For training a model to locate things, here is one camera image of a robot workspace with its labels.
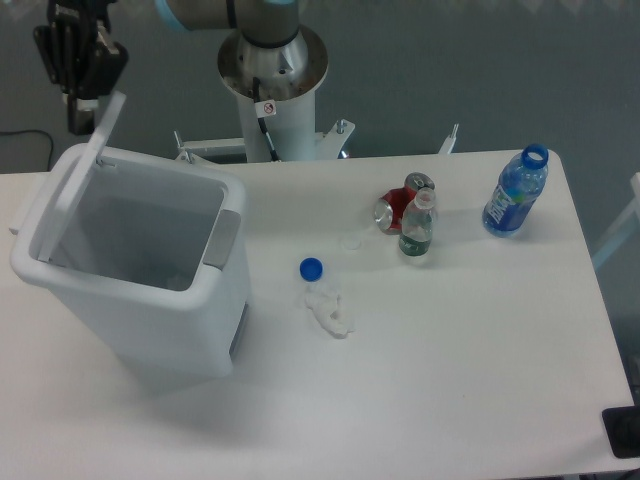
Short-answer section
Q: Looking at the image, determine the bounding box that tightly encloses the black device at edge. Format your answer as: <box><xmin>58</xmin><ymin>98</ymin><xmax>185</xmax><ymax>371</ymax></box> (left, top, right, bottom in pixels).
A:
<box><xmin>602</xmin><ymin>406</ymin><xmax>639</xmax><ymax>459</ymax></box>

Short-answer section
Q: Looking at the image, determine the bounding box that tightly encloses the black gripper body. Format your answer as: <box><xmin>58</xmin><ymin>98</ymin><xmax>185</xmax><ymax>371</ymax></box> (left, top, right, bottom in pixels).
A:
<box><xmin>44</xmin><ymin>0</ymin><xmax>114</xmax><ymax>33</ymax></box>

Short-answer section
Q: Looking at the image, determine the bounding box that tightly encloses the white trash can lid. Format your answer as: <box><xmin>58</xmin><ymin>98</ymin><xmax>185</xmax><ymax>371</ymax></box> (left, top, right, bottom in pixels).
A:
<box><xmin>37</xmin><ymin>91</ymin><xmax>126</xmax><ymax>263</ymax></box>

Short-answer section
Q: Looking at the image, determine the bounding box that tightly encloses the crumpled white tissue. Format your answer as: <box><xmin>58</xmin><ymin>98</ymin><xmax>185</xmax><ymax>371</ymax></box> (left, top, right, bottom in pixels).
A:
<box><xmin>304</xmin><ymin>282</ymin><xmax>355</xmax><ymax>339</ymax></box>

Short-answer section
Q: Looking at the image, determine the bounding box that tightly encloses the crushed red soda can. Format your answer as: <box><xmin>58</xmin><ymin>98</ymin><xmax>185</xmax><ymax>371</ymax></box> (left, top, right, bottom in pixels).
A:
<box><xmin>373</xmin><ymin>172</ymin><xmax>435</xmax><ymax>234</ymax></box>

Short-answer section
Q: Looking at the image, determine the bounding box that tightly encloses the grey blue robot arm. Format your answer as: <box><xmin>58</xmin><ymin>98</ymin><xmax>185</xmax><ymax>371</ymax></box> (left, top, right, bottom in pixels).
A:
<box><xmin>33</xmin><ymin>1</ymin><xmax>300</xmax><ymax>136</ymax></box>

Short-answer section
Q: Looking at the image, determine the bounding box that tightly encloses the blue bottle cap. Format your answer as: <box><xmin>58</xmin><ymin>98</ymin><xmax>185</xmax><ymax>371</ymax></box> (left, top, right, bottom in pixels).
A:
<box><xmin>299</xmin><ymin>257</ymin><xmax>324</xmax><ymax>282</ymax></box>

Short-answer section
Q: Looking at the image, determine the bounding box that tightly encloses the white trash can body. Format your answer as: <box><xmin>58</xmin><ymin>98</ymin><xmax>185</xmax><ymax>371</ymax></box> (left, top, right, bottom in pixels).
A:
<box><xmin>10</xmin><ymin>145</ymin><xmax>251</xmax><ymax>377</ymax></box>

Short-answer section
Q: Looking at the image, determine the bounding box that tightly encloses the white frame at right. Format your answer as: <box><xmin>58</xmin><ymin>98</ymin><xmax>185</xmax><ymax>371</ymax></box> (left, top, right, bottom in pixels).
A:
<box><xmin>591</xmin><ymin>172</ymin><xmax>639</xmax><ymax>271</ymax></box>

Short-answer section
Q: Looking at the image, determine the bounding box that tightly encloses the black floor cable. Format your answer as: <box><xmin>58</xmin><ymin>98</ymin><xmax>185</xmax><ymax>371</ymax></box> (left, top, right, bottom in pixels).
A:
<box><xmin>0</xmin><ymin>129</ymin><xmax>54</xmax><ymax>174</ymax></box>

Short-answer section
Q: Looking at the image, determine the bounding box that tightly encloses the clear green label bottle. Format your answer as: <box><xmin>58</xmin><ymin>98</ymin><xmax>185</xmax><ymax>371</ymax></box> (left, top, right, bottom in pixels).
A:
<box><xmin>398</xmin><ymin>187</ymin><xmax>436</xmax><ymax>257</ymax></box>

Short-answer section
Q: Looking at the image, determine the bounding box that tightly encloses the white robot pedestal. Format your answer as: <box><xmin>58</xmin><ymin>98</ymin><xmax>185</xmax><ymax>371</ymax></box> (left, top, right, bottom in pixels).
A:
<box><xmin>172</xmin><ymin>24</ymin><xmax>461</xmax><ymax>164</ymax></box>

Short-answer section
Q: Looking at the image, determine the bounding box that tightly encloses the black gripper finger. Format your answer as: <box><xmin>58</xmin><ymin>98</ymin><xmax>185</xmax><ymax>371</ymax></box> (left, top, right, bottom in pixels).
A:
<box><xmin>33</xmin><ymin>23</ymin><xmax>98</xmax><ymax>135</ymax></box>
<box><xmin>75</xmin><ymin>22</ymin><xmax>129</xmax><ymax>100</ymax></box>

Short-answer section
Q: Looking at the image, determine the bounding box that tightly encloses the blue plastic bottle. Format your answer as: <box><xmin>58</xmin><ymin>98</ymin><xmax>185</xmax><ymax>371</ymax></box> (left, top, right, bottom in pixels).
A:
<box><xmin>482</xmin><ymin>143</ymin><xmax>549</xmax><ymax>237</ymax></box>

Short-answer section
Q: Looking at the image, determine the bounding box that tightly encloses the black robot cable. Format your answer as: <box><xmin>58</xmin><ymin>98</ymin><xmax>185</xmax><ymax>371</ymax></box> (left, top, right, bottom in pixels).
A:
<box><xmin>251</xmin><ymin>75</ymin><xmax>281</xmax><ymax>163</ymax></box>

